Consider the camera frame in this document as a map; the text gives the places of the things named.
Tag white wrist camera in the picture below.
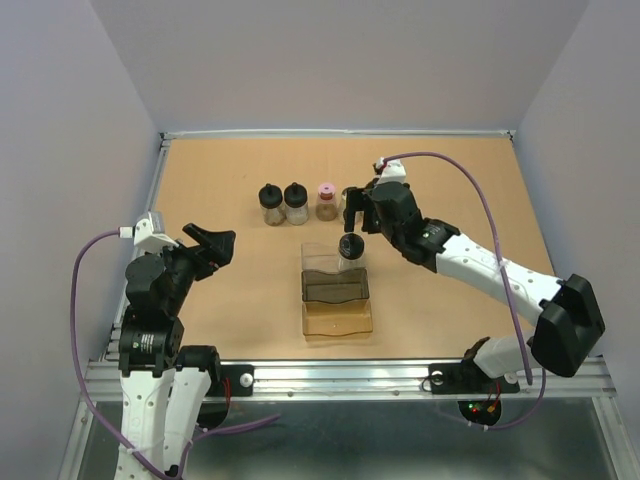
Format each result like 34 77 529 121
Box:
374 158 406 183
133 211 178 254

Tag black-lid jar brown spice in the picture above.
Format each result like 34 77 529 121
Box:
258 183 286 226

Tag green-lid spice bottle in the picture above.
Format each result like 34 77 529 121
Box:
338 187 350 223

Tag smoky grey plastic tray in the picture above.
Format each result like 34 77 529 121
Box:
301 268 370 304

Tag pink-lid spice bottle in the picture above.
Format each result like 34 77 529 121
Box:
315 183 338 221

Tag glossy black-lid jar white powder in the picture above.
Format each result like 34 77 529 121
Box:
338 233 366 272

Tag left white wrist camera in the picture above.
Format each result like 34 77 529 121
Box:
133 211 178 254

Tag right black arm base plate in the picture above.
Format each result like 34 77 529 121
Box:
428 362 520 395

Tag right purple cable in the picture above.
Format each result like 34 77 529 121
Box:
384 151 549 432

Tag purple cable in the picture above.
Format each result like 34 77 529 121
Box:
72 227 284 471
384 151 549 432

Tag clear plastic tray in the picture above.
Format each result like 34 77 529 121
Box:
301 243 340 274

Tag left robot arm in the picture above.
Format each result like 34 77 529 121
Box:
115 215 236 479

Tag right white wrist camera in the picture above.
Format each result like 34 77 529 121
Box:
374 158 406 183

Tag amber plastic tray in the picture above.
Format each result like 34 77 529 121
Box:
302 299 374 342

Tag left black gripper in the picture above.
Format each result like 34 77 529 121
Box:
150 220 236 311

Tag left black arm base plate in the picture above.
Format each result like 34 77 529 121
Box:
199 363 255 398

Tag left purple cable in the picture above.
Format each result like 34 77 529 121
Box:
72 227 284 471

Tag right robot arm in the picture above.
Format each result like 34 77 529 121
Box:
344 182 605 390

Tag black-lid jar white beads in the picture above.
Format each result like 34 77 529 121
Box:
284 182 309 226

